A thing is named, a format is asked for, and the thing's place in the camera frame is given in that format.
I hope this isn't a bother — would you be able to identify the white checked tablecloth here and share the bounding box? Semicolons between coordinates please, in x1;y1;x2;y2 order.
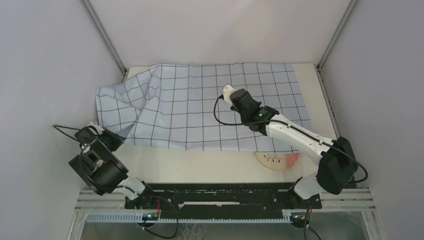
95;62;313;153

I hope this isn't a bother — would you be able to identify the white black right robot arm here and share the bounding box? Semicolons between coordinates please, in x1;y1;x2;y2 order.
222;85;359;208

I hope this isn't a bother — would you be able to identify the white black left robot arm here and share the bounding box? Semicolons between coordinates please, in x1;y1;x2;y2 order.
68;122;157;209

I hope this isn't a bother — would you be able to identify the cream pink branch plate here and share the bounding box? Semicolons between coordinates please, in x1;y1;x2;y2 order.
254;152;299;171

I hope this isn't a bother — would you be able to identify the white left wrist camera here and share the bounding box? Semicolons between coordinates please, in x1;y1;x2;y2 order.
87;121;104;135

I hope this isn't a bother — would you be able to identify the white slotted cable duct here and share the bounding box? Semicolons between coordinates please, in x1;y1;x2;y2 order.
85;211;294;224

